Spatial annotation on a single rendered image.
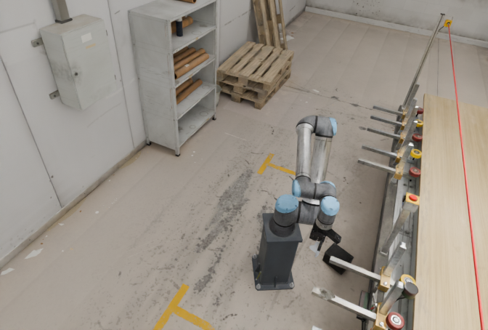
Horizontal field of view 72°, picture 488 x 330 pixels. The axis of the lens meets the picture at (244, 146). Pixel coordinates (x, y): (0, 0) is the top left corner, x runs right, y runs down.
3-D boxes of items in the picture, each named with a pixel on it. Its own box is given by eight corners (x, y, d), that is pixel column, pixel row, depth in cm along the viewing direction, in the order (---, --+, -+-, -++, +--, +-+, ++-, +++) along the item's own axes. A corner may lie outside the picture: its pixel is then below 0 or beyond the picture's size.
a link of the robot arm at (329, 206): (339, 195, 173) (340, 211, 166) (334, 211, 181) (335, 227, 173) (321, 193, 174) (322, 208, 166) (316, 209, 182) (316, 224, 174)
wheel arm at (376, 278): (328, 263, 200) (330, 259, 197) (330, 259, 203) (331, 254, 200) (404, 294, 188) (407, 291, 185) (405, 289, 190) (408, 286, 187)
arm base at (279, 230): (271, 238, 236) (272, 228, 230) (267, 216, 251) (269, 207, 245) (297, 237, 238) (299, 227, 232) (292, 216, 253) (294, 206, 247)
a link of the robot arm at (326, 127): (296, 219, 241) (313, 114, 231) (321, 222, 240) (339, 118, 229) (298, 226, 226) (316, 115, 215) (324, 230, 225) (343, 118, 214)
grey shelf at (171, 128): (147, 145, 401) (126, 10, 305) (187, 110, 466) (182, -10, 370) (178, 156, 388) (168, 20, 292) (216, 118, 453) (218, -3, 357)
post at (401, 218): (379, 254, 220) (404, 208, 192) (380, 248, 223) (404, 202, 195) (385, 256, 218) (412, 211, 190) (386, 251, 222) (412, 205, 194)
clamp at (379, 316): (372, 329, 170) (375, 325, 167) (375, 305, 180) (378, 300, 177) (383, 334, 168) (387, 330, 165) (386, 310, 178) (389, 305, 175)
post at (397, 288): (366, 331, 185) (396, 285, 156) (367, 325, 188) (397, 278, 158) (372, 333, 184) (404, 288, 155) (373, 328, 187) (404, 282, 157)
